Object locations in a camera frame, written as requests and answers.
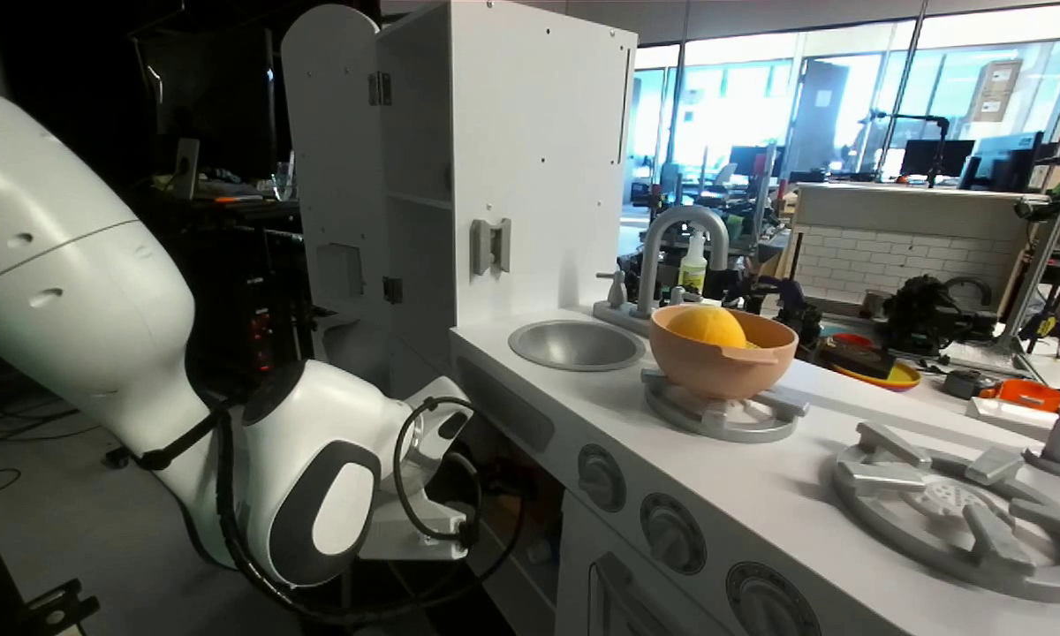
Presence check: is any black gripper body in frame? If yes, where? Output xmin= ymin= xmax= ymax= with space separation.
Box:
xmin=432 ymin=451 xmax=488 ymax=547

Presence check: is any white spray bottle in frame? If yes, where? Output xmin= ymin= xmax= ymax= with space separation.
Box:
xmin=677 ymin=225 xmax=714 ymax=296

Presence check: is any grey stove knob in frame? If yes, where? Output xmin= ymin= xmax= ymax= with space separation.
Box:
xmin=637 ymin=492 xmax=714 ymax=580
xmin=577 ymin=442 xmax=630 ymax=516
xmin=720 ymin=560 xmax=826 ymax=636

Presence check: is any silver sink basin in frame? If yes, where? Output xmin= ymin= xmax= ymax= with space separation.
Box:
xmin=505 ymin=313 xmax=650 ymax=375

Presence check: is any grey toy stove burner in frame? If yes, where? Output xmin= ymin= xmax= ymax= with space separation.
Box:
xmin=818 ymin=421 xmax=1060 ymax=607
xmin=638 ymin=369 xmax=812 ymax=444

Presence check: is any tan bowl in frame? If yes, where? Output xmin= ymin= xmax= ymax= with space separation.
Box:
xmin=645 ymin=299 xmax=803 ymax=404

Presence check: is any grey toy faucet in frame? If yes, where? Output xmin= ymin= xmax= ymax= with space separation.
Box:
xmin=588 ymin=203 xmax=736 ymax=332

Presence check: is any yellow lemon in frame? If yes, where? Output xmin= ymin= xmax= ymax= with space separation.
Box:
xmin=663 ymin=303 xmax=751 ymax=353

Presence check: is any white toy kitchen body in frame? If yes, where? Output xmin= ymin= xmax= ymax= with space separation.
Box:
xmin=279 ymin=0 xmax=1060 ymax=636

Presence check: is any orange round dish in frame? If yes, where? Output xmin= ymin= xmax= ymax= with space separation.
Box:
xmin=818 ymin=332 xmax=925 ymax=396

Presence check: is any black floor device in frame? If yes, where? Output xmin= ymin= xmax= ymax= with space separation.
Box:
xmin=0 ymin=544 xmax=103 ymax=636

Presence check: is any black desk monitor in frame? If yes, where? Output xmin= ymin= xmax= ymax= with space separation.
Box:
xmin=896 ymin=137 xmax=979 ymax=185

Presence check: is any grey toy wall phone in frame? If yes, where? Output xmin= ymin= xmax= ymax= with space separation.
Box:
xmin=468 ymin=217 xmax=515 ymax=278

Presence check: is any framed wall poster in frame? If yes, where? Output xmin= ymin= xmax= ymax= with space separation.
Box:
xmin=969 ymin=55 xmax=1024 ymax=125

